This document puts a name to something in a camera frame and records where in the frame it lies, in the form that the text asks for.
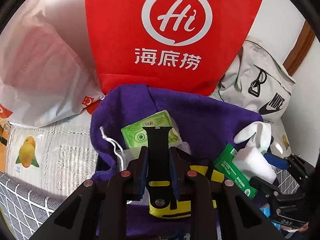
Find green wet wipes pack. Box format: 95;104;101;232
214;144;257;199

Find red Haidilao paper bag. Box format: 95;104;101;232
85;0;263;95

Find blue tissue box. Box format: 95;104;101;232
260;203;280;230

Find white Miniso plastic bag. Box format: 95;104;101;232
1;0;104;127

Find green tissue pack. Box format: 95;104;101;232
121;110;182;148

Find white and mint sock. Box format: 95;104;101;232
232;121;276;184

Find grey mesh drawstring bag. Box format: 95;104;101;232
99;126;191;172

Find purple fleece towel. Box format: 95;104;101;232
89;84;275;238

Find yellow Adidas pouch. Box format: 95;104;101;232
149;169;225;219

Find beige Nike backpack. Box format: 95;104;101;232
209;36;296;123

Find white fruit print mattress cover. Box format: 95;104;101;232
4;112;293;198

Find person's right hand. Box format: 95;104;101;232
280;222;309;239

